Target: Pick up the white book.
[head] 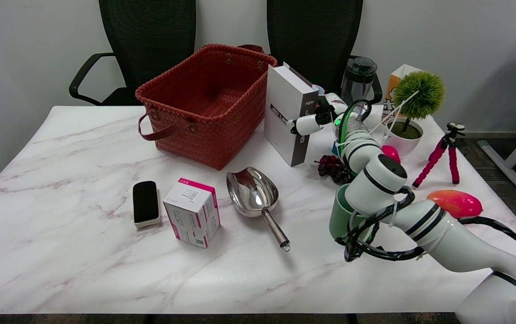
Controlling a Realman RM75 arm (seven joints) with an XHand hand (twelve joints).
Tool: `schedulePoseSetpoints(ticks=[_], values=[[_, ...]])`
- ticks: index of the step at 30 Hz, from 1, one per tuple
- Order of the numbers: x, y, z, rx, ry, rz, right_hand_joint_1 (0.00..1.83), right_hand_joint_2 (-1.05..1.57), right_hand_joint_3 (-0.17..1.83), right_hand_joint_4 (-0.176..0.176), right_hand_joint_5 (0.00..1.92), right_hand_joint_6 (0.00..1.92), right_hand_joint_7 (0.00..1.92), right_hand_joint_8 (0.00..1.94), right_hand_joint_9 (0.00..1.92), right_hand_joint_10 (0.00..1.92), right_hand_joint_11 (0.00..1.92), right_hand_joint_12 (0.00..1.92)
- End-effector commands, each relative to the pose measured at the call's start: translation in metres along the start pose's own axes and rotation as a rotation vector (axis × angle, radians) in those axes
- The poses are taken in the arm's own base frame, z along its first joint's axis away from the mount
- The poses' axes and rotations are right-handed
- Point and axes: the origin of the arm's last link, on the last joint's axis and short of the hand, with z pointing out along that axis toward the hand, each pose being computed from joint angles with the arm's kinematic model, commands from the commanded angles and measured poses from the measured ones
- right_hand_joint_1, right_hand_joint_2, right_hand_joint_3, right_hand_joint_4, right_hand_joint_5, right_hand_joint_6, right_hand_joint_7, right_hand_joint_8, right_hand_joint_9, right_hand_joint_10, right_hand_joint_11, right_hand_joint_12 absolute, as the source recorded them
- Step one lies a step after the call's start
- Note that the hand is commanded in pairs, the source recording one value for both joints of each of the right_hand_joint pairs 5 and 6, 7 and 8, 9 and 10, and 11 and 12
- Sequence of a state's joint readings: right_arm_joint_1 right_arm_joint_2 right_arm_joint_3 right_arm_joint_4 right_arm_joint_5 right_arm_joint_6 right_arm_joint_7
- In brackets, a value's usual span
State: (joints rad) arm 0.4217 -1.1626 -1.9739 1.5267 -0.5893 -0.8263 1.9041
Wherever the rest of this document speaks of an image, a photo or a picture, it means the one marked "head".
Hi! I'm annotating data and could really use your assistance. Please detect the pink ball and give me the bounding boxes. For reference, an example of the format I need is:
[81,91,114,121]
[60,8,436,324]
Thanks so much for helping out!
[380,145,401,165]

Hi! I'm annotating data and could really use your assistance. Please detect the orange red mango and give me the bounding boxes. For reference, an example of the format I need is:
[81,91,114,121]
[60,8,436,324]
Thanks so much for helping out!
[426,190,483,220]

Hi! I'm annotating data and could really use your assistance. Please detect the shiny metal scoop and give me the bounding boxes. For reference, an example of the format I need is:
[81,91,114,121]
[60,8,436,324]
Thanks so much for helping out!
[226,167,292,252]

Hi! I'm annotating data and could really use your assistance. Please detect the white zip tie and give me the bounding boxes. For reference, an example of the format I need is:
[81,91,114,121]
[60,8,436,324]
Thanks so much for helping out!
[369,91,420,135]
[381,104,413,131]

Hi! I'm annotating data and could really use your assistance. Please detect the red woven basket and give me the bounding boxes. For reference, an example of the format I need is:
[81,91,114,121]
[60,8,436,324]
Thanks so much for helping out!
[135,44,278,171]

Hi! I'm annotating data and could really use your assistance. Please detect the pink flexible tripod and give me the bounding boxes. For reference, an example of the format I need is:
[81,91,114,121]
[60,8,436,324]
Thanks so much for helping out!
[412,122,466,189]

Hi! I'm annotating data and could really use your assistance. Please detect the black whiteboard eraser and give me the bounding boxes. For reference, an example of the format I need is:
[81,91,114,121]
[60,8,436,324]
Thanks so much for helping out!
[132,180,161,228]

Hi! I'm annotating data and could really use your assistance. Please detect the pink white carton box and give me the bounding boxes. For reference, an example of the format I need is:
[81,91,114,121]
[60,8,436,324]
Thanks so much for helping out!
[163,178,221,249]

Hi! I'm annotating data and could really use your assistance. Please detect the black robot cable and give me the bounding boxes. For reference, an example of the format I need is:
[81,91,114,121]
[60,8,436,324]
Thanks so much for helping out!
[337,187,516,270]

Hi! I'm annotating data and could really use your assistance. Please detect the green ball plant white pot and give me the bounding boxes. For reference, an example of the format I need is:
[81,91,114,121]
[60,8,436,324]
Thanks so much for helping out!
[381,71,446,158]

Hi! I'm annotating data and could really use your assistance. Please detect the orange white carton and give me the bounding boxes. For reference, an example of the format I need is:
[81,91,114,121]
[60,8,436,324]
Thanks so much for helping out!
[381,64,422,120]

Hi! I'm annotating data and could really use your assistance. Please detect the black mesh office chair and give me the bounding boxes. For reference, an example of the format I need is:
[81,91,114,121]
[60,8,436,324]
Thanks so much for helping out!
[266,0,383,106]
[69,0,197,106]

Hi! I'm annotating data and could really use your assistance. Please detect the purple grape bunch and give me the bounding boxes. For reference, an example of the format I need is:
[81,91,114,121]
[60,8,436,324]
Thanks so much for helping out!
[314,155,355,184]

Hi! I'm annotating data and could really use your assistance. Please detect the green plastic mug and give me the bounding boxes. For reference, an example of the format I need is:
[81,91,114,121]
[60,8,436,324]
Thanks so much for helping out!
[329,184,375,241]

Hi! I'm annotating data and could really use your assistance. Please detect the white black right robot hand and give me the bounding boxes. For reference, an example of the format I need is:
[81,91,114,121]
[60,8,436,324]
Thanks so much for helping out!
[287,85,352,136]

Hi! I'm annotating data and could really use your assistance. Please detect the white and black box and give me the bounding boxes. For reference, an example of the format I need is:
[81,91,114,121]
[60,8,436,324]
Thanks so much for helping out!
[264,62,321,167]

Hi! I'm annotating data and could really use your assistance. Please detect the green robot cable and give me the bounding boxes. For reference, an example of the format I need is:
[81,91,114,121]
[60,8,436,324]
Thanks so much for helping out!
[337,99,372,151]

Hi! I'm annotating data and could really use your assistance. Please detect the white desk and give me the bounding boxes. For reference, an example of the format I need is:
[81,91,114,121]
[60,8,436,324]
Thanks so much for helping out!
[477,44,516,202]

